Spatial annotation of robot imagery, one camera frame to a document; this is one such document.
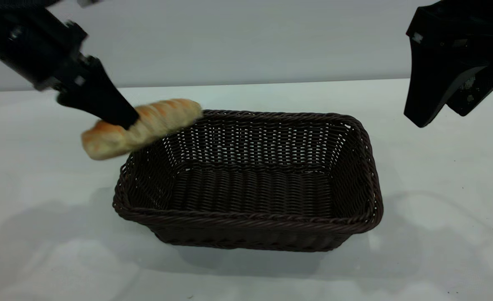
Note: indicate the dark brown woven basket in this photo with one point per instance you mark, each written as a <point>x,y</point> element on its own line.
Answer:
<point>250,192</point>

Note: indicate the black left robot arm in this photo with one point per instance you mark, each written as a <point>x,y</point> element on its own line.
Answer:
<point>4,2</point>

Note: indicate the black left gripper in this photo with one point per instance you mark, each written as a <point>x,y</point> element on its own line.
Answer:
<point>29,46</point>

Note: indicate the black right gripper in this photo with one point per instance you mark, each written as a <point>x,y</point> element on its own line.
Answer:
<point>463,29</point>

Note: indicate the golden ridged bread roll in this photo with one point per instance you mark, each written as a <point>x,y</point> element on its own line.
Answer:
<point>163,119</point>

